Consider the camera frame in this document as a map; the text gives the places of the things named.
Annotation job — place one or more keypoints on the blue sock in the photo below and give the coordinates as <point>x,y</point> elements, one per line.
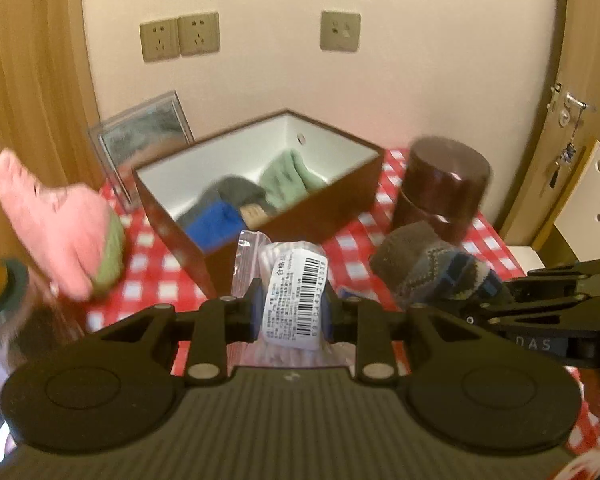
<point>215,225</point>

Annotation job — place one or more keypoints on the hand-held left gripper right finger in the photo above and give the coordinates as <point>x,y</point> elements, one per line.
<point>330,312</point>

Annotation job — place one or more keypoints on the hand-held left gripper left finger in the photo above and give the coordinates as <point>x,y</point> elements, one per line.
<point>254,306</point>

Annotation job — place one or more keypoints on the tan cloth item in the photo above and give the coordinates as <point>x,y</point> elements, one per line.
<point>256,214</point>

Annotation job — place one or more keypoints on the brown box with white inside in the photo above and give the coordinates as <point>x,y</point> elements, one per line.
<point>305,220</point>

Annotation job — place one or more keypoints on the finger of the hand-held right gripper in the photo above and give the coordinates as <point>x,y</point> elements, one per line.
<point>570,275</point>
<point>530,310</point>

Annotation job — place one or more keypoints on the green fleece cloth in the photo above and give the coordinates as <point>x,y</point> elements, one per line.
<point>285,180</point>

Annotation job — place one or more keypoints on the red checkered tablecloth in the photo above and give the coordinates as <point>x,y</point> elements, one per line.
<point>360,227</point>

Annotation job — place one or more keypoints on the wooden panel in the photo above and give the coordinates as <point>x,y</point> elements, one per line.
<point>30,60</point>

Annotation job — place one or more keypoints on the pink starfish plush toy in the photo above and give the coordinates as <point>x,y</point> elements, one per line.
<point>65,225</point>

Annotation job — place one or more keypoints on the beige wall socket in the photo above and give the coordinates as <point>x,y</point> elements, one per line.
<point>199,34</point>
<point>159,41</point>
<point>340,31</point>

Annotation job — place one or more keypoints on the grey patterned sock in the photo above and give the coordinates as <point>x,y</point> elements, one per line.
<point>430,260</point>

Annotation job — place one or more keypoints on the clear picture frame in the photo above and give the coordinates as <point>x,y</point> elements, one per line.
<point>140,130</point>

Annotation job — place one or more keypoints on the white chair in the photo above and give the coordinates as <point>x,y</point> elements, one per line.
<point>590,200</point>

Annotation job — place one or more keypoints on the wooden door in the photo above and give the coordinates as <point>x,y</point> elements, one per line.
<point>580,35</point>

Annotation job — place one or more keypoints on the dark brown round jar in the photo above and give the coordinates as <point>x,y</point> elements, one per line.
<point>440,185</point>

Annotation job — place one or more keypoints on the bunch of keys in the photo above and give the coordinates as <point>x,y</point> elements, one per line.
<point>564,157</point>

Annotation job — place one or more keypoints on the bag of cotton swabs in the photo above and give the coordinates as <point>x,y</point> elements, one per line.
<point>290,290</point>

